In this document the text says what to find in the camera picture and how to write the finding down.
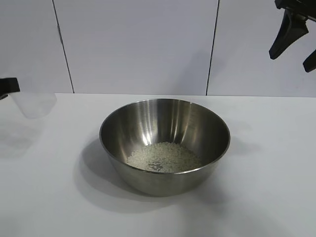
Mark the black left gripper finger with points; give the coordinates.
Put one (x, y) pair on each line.
(8, 85)
(3, 96)

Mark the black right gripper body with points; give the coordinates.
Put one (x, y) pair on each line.
(298, 5)

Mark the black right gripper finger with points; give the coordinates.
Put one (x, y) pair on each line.
(288, 33)
(311, 61)

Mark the clear plastic measuring cup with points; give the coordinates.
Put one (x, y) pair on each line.
(34, 103)

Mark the stainless steel mixing bowl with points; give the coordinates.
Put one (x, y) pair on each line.
(163, 123)

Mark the white rice grains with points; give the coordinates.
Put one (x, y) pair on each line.
(168, 153)

